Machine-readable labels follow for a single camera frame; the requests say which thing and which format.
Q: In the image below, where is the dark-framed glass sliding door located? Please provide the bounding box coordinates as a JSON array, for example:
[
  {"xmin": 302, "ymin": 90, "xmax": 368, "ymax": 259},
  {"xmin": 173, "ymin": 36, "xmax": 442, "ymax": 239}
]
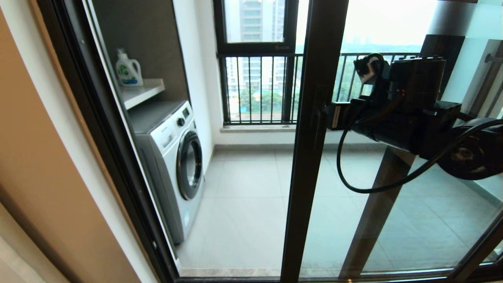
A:
[{"xmin": 280, "ymin": 0, "xmax": 503, "ymax": 283}]

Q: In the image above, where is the stone window sill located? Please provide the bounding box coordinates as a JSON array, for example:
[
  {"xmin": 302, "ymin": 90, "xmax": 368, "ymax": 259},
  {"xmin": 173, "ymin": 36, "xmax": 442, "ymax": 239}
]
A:
[{"xmin": 220, "ymin": 124, "xmax": 378, "ymax": 135}]

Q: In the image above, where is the black metal balcony railing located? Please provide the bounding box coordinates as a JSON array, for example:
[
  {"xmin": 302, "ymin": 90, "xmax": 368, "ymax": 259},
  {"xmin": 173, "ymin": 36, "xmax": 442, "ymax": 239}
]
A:
[{"xmin": 218, "ymin": 52, "xmax": 421, "ymax": 125}]

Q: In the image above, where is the white front-load washing machine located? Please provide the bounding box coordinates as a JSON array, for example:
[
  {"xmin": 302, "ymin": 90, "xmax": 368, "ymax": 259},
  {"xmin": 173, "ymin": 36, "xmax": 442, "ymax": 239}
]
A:
[{"xmin": 128, "ymin": 100, "xmax": 206, "ymax": 245}]

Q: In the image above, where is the white cabinet shelf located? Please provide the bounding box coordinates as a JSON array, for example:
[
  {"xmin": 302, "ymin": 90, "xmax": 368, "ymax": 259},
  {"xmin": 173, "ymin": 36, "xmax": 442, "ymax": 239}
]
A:
[{"xmin": 119, "ymin": 79, "xmax": 165, "ymax": 110}]

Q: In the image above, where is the white detergent bottle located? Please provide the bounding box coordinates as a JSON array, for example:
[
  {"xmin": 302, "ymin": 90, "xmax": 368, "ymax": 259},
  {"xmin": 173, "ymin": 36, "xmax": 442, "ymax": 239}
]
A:
[{"xmin": 115, "ymin": 48, "xmax": 144, "ymax": 87}]

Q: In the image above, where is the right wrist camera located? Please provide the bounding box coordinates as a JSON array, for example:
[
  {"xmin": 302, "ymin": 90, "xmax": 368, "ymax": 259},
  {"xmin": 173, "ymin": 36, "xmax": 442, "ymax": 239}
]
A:
[{"xmin": 353, "ymin": 53, "xmax": 390, "ymax": 99}]

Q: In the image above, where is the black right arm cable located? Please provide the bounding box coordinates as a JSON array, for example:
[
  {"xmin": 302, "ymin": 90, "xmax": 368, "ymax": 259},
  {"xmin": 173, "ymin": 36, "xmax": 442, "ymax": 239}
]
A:
[{"xmin": 336, "ymin": 118, "xmax": 503, "ymax": 194}]

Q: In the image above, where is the dark casement window frame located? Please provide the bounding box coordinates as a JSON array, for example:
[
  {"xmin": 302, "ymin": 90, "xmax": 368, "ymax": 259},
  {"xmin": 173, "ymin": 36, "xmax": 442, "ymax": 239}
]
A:
[{"xmin": 212, "ymin": 0, "xmax": 299, "ymax": 126}]

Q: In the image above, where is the dark outer door frame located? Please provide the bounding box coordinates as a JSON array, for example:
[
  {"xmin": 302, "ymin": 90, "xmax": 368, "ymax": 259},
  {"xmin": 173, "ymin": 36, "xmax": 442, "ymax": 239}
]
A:
[{"xmin": 37, "ymin": 0, "xmax": 503, "ymax": 283}]

